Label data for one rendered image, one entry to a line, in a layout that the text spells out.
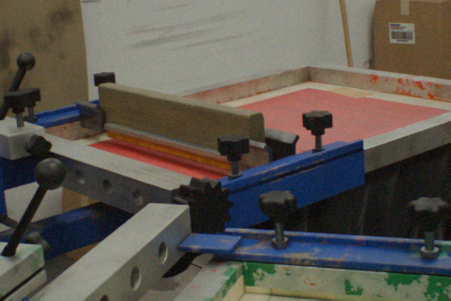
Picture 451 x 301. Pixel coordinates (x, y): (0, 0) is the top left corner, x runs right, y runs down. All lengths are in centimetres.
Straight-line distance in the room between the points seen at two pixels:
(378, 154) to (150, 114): 39
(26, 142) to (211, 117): 29
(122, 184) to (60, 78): 251
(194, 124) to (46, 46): 218
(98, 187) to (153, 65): 275
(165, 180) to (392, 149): 45
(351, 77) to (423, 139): 51
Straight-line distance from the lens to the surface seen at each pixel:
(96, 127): 168
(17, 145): 131
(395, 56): 479
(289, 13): 447
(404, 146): 148
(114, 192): 121
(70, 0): 368
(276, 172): 127
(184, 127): 149
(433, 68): 468
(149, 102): 155
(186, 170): 148
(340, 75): 202
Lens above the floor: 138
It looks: 14 degrees down
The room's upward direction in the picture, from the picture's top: 4 degrees counter-clockwise
